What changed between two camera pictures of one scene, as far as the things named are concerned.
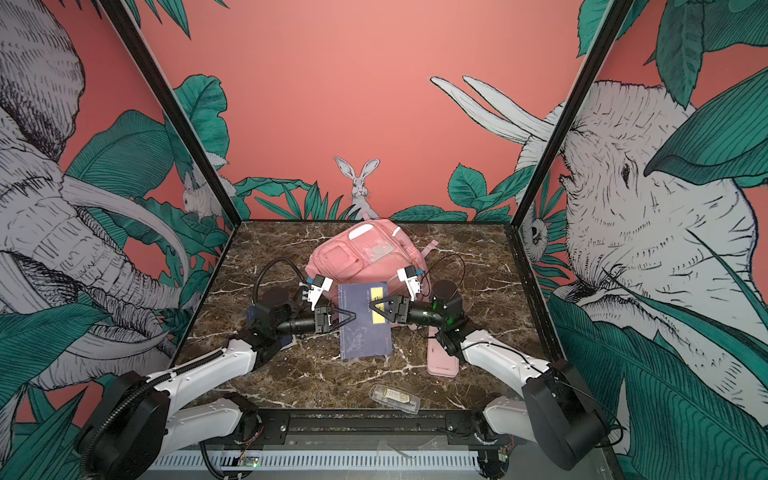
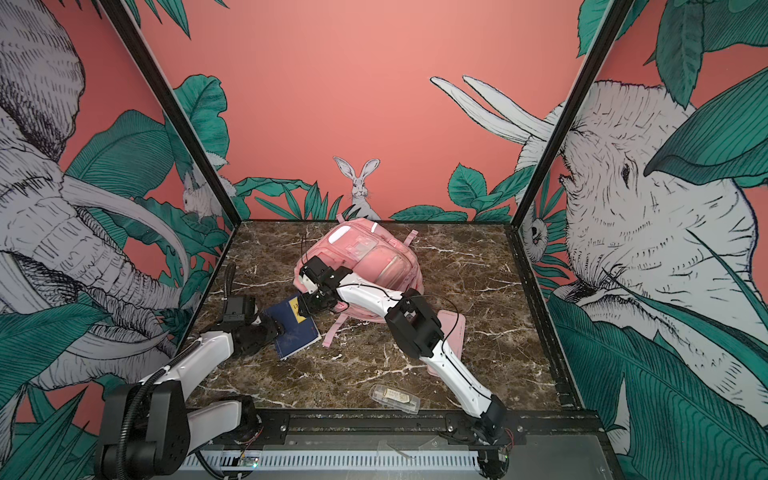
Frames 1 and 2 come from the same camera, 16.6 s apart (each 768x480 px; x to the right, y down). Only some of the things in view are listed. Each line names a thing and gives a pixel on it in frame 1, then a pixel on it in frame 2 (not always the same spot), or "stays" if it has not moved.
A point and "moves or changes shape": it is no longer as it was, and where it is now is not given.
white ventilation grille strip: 320,460 stays
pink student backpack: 369,251 moves or changes shape
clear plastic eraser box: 387,396 stays
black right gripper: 405,316 → 309,306
